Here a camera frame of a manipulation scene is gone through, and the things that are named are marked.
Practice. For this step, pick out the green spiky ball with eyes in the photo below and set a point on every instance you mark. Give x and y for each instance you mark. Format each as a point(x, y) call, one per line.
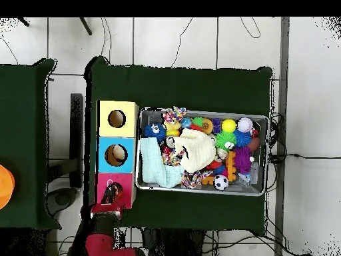
point(223, 138)

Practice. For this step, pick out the black stand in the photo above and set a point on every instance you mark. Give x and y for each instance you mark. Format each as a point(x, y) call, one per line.
point(76, 133)

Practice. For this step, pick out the light blue muslin cloth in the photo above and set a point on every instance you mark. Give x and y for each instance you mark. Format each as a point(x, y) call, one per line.
point(151, 162)

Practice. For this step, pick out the cream muslin cloth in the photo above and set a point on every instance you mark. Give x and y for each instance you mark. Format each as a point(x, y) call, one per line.
point(198, 150)

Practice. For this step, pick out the wooden three-hole box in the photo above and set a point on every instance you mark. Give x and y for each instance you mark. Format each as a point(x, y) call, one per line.
point(117, 133)

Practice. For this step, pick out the dark green table cloth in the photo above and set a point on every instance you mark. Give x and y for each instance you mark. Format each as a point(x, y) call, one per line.
point(173, 88)

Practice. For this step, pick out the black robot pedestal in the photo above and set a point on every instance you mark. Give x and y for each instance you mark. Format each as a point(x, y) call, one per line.
point(173, 245)

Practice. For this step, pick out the white baseball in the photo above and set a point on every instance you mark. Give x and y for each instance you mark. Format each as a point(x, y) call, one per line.
point(245, 124)

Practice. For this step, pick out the shallow clear mesh bin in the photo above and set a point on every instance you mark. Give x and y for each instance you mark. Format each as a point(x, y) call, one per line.
point(149, 114)

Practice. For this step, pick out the small soccer ball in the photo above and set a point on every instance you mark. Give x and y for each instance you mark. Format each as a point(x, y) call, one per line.
point(221, 182)

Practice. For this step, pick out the orange plastic bowl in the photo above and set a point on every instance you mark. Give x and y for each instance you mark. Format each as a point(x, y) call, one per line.
point(5, 186)

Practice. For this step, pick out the green covered side table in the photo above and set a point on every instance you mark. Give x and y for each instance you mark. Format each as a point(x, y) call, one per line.
point(26, 106)

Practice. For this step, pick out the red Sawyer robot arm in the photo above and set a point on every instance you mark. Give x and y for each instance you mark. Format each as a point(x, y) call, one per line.
point(101, 245)

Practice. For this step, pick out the orange tiger toy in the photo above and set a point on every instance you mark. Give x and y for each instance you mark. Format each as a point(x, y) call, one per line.
point(118, 190)

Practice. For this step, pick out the blue spiky ball with eyes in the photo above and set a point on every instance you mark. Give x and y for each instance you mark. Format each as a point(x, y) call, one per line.
point(154, 132)

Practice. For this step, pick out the purple spiky ball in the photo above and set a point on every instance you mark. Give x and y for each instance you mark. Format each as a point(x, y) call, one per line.
point(242, 160)

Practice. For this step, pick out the yellow smooth ball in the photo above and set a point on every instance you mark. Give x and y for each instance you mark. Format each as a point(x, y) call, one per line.
point(229, 125)

